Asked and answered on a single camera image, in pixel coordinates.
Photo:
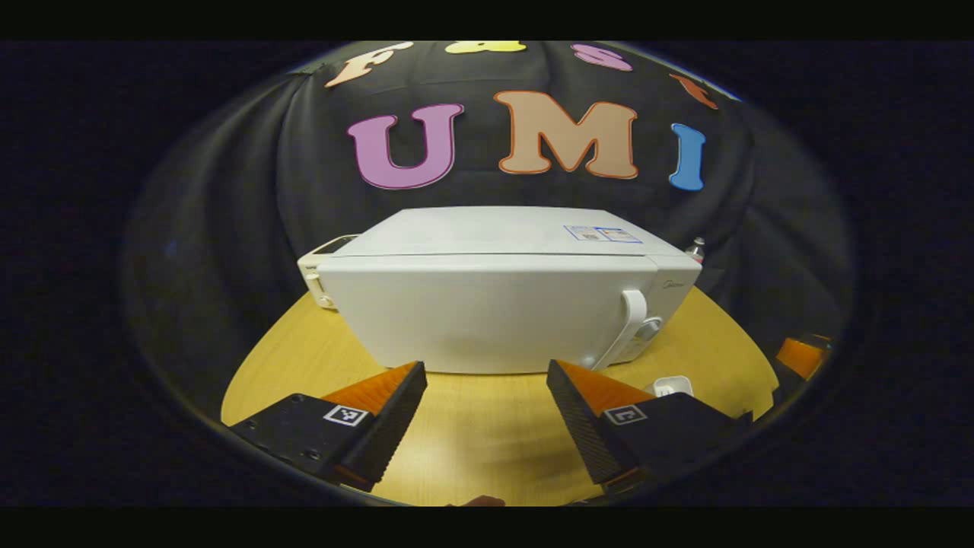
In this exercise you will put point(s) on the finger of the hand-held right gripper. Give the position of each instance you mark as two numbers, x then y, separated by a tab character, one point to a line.
803	354

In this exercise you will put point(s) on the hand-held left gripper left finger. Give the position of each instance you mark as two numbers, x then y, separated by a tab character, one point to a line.
392	418

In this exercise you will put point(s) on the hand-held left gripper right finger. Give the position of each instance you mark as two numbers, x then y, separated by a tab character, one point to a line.
582	422

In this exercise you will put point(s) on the white microwave oven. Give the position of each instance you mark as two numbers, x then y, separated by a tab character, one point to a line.
487	304

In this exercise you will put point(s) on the white plate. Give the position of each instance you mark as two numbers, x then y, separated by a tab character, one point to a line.
673	386

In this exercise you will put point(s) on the small clear bottle pink label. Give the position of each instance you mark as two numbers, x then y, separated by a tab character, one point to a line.
695	250

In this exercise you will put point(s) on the white toaster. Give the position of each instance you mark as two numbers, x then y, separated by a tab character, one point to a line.
312	266

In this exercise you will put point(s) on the black backdrop cloth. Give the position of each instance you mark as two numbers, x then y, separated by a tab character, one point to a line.
228	213

